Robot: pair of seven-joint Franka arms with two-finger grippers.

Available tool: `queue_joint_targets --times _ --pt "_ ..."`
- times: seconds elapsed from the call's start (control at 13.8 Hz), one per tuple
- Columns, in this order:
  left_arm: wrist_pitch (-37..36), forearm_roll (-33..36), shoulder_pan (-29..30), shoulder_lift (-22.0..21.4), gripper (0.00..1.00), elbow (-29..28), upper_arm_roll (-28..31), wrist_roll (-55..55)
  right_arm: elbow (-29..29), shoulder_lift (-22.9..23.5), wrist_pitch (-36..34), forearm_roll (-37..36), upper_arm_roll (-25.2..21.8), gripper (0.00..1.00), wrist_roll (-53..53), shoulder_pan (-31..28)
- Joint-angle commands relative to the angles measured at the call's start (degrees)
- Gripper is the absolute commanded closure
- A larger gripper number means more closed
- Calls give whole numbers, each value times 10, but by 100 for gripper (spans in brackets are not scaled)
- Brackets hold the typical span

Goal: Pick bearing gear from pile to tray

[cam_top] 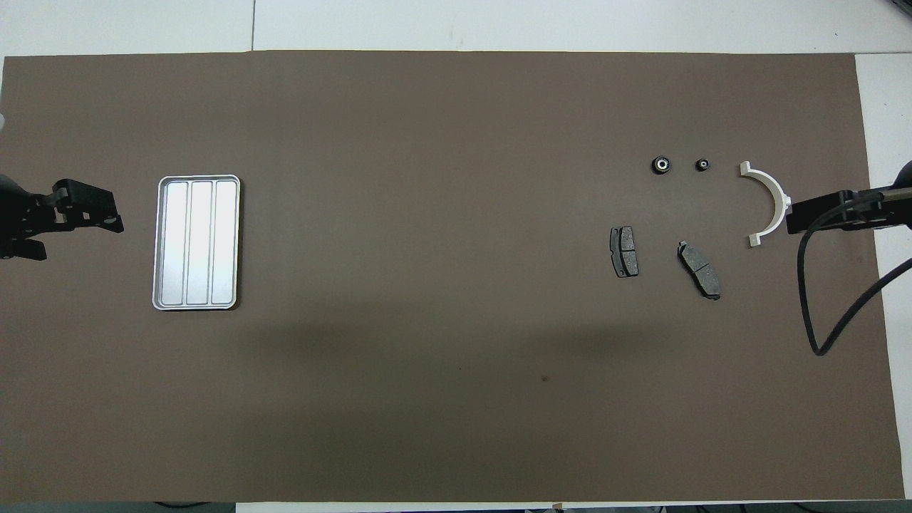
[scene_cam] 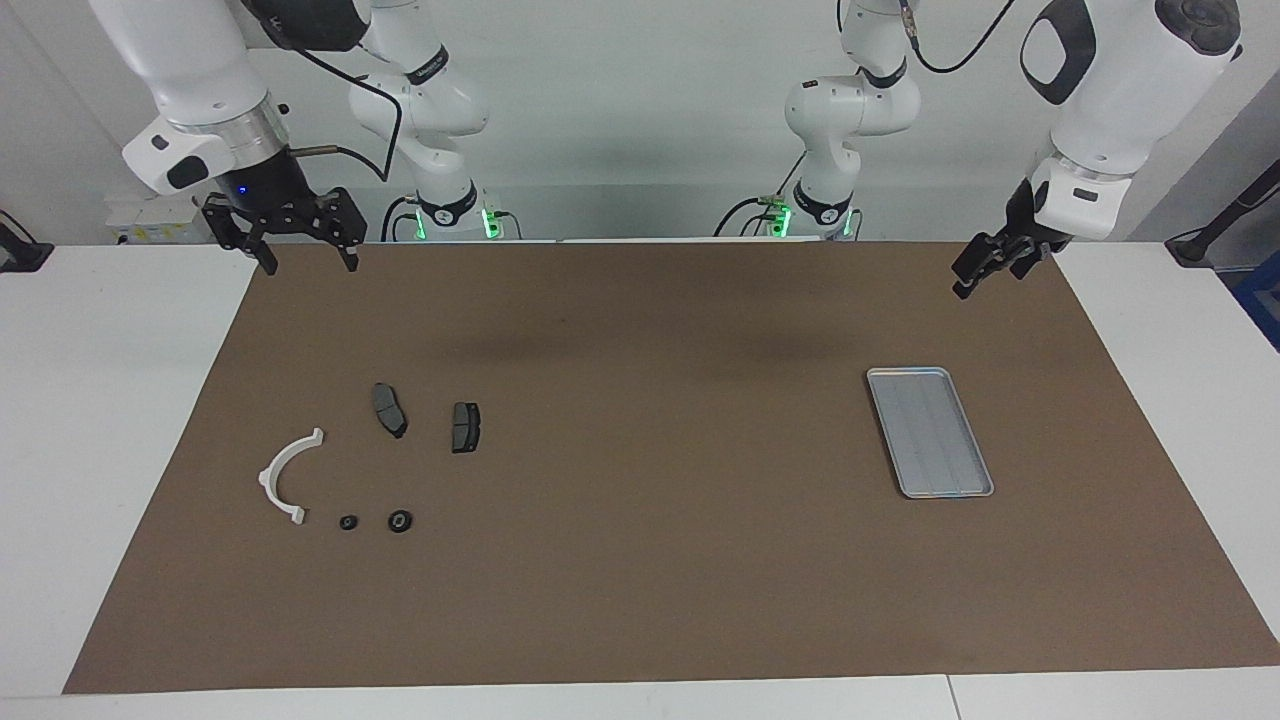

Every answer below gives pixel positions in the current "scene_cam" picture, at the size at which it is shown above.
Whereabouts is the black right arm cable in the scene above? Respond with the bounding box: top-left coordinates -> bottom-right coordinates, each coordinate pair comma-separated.
290,40 -> 406,186

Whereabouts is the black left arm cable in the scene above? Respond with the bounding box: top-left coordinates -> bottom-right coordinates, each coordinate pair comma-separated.
898,0 -> 1019,75

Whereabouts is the white box with labels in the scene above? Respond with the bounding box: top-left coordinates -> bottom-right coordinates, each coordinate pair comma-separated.
105,195 -> 216,246

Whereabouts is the silver metal tray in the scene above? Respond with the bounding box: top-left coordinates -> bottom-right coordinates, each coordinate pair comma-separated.
866,366 -> 996,500

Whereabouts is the blue crate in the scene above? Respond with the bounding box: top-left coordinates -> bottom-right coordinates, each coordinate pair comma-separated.
1232,265 -> 1280,353

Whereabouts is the brown table mat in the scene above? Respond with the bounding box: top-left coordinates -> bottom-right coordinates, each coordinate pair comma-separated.
62,240 -> 1280,696

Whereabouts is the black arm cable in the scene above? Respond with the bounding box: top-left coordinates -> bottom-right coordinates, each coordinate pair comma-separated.
290,40 -> 406,186
898,0 -> 1019,75

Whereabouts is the black base cable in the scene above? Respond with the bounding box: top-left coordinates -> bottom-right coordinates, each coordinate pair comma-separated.
380,195 -> 423,242
713,150 -> 807,239

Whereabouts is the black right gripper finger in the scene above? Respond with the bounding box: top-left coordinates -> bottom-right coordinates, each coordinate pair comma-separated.
318,188 -> 366,273
203,195 -> 278,276

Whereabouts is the black clamp stand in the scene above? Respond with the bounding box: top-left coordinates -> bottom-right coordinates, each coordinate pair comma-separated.
0,210 -> 54,273
1165,160 -> 1280,267

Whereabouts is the white curved plastic bracket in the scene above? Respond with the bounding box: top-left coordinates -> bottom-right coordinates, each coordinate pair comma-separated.
258,427 -> 326,527

